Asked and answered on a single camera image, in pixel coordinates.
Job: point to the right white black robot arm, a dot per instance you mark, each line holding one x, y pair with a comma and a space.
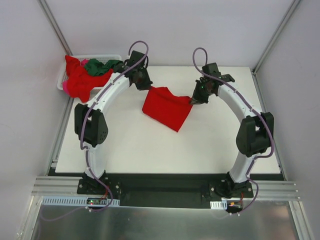
255, 134

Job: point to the left white slotted cable duct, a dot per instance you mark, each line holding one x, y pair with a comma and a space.
79, 201

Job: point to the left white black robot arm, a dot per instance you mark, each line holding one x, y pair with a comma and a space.
90, 124

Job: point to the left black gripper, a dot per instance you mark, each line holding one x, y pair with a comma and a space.
144, 82

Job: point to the red t shirt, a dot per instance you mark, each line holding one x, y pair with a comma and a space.
168, 109
80, 83

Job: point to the white slotted cable duct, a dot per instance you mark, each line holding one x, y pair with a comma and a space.
79, 201
219, 205

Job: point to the green t shirt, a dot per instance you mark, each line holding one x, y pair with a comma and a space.
96, 68

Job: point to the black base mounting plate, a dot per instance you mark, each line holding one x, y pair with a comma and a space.
191, 191

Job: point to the red t shirt in basket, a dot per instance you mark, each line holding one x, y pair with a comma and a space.
80, 83

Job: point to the white plastic laundry basket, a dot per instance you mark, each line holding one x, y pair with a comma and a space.
104, 58

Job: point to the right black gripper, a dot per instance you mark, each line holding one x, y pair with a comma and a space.
199, 94

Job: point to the right white slotted cable duct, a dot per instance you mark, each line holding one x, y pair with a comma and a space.
219, 205

